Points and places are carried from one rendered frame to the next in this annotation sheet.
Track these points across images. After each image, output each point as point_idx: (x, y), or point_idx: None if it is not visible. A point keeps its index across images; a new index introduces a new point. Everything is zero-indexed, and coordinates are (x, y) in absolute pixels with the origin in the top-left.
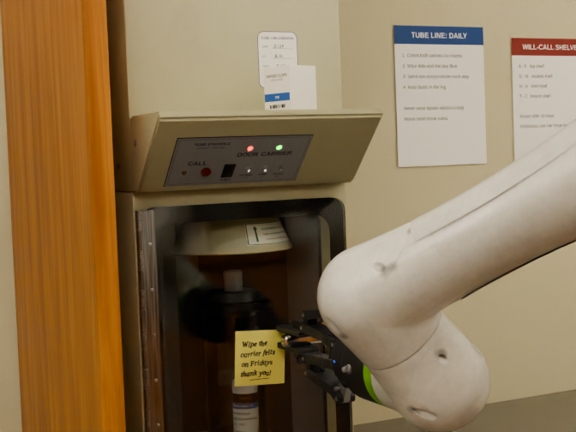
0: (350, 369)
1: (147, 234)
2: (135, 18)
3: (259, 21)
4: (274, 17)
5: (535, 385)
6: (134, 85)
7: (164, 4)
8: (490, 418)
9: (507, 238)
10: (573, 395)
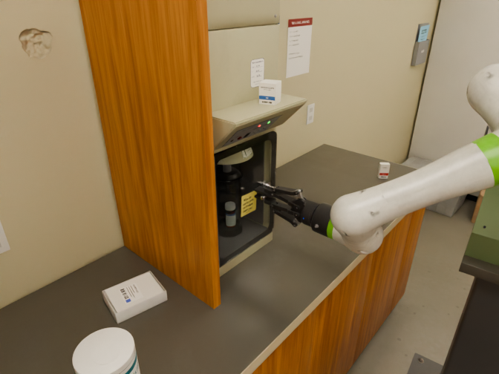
0: (318, 226)
1: None
2: None
3: (251, 55)
4: (257, 51)
5: (286, 156)
6: None
7: (215, 53)
8: (282, 178)
9: (428, 202)
10: (300, 160)
